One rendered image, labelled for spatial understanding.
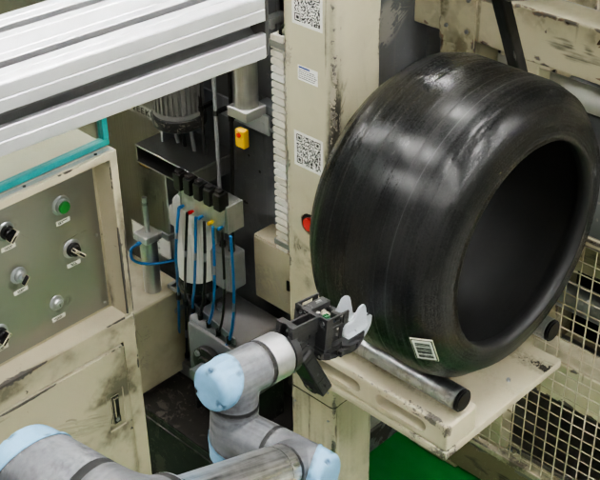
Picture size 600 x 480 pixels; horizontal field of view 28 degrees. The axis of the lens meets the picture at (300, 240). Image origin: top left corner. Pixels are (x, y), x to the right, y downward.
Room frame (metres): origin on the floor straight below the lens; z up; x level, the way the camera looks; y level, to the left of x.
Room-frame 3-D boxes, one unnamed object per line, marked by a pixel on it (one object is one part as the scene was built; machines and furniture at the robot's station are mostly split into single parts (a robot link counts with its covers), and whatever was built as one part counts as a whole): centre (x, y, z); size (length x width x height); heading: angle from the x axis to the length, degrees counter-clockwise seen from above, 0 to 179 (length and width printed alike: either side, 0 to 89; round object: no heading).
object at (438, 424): (1.75, -0.16, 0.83); 0.36 x 0.09 x 0.06; 45
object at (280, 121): (2.05, 0.02, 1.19); 0.05 x 0.04 x 0.48; 135
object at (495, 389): (1.85, -0.26, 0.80); 0.37 x 0.36 x 0.02; 135
